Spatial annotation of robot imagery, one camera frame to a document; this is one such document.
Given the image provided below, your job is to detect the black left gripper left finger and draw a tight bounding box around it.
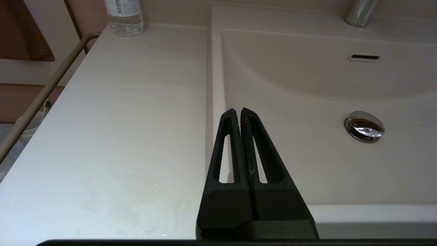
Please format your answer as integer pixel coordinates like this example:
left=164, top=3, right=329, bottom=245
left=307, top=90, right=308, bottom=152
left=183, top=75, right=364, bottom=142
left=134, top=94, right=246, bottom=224
left=196, top=108, right=254, bottom=240

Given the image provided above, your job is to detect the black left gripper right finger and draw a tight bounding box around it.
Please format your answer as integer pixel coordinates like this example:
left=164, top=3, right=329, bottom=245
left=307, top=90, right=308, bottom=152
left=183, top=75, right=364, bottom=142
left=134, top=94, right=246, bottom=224
left=240, top=107, right=315, bottom=226

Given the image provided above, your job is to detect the chrome lever faucet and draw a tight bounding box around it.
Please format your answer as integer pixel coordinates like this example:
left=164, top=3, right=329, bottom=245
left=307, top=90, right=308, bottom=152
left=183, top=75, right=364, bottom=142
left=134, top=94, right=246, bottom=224
left=343, top=0, right=380, bottom=28

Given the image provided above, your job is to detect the beige ceramic sink basin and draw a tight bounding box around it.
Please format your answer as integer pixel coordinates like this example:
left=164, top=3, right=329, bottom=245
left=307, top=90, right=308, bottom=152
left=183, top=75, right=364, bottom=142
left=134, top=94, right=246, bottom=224
left=206, top=5, right=437, bottom=240

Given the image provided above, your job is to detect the chrome drain stopper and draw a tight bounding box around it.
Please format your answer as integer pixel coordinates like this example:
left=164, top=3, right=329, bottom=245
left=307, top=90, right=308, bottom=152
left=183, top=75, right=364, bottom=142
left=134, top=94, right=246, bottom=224
left=344, top=110, right=385, bottom=143

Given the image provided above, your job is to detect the white round bin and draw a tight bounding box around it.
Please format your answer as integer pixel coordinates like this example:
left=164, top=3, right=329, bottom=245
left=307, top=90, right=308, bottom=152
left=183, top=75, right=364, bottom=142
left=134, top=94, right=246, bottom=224
left=15, top=110, right=47, bottom=145

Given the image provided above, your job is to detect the clear plastic water bottle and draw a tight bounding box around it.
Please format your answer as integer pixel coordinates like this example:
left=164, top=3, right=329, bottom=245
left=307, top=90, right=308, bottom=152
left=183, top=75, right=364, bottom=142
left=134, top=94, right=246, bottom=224
left=104, top=0, right=145, bottom=37

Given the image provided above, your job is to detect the brown hanging pouch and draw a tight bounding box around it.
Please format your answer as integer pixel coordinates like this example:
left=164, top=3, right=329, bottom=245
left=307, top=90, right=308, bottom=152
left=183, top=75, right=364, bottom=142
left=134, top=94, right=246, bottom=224
left=0, top=0, right=55, bottom=62

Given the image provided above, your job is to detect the beige metal towel rail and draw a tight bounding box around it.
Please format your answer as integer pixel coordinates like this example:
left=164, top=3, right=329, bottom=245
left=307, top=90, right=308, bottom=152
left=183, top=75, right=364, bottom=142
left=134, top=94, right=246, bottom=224
left=0, top=32, right=101, bottom=164

